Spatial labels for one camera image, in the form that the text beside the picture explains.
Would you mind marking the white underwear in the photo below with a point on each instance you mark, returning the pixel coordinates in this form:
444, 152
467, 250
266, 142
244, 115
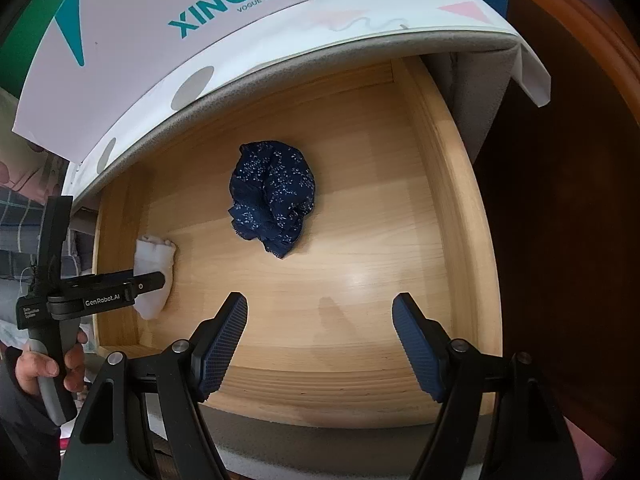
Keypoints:
152, 255

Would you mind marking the person's left hand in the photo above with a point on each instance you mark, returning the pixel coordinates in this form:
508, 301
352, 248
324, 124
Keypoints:
35, 367

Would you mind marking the green foam mat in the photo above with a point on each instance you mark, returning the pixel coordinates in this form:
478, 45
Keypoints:
35, 15

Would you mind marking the pink patterned cushion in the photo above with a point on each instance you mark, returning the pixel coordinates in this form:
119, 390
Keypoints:
20, 170

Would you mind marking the white cardboard box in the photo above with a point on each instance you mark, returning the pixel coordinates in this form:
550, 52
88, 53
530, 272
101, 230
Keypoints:
150, 45

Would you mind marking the brown wooden furniture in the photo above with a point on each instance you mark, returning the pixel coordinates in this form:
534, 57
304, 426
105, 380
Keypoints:
565, 160

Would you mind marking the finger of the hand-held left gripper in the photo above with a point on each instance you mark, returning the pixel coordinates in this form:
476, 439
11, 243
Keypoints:
149, 282

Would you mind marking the plaid cloth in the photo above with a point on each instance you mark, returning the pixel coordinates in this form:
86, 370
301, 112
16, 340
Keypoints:
20, 220

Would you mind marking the wooden drawer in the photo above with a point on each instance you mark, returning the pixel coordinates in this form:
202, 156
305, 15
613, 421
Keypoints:
375, 210

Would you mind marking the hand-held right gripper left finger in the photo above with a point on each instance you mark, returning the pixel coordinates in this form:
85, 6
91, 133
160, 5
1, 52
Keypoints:
225, 340

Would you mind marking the navy lace underwear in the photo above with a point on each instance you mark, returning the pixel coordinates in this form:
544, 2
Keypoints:
272, 195

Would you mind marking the person's left forearm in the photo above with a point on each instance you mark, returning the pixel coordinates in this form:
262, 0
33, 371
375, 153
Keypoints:
20, 425

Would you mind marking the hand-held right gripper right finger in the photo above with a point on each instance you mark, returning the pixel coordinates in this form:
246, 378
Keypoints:
417, 345

